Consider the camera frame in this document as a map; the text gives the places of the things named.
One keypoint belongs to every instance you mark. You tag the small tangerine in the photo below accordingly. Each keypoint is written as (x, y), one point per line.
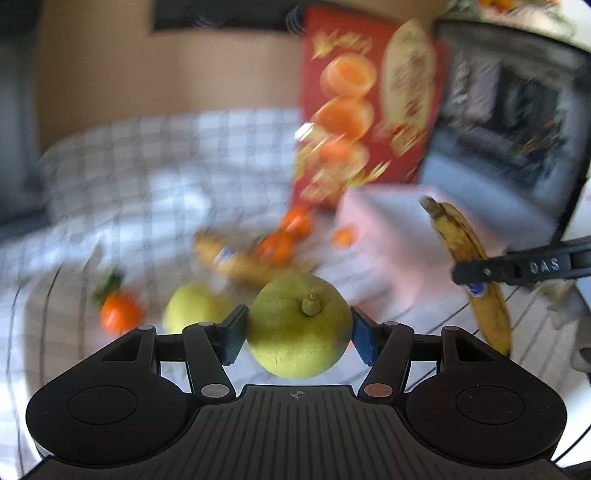
(345, 237)

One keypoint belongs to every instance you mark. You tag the green pear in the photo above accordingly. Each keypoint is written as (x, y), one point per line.
(194, 309)
(295, 332)

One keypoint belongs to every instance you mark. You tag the checked white blanket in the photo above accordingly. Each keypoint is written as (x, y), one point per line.
(138, 184)

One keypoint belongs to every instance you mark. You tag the dark wall rail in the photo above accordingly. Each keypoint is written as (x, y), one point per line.
(221, 14)

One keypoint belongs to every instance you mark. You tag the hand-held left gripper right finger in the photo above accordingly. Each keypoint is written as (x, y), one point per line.
(363, 337)

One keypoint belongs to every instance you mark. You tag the spotted yellow banana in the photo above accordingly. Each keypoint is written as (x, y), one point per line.
(461, 235)

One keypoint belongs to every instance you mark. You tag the red box with orange print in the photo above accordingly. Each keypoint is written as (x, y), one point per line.
(351, 92)

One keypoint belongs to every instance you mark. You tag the tangerine with green leaf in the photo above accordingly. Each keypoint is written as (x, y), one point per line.
(121, 311)

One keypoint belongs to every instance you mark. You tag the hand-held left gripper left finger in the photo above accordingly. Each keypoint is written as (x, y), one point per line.
(235, 334)

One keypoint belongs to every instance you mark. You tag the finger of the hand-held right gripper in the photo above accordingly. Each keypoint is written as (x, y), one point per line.
(554, 245)
(517, 267)

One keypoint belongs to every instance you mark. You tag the pink box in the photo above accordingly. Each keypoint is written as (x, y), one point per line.
(397, 240)

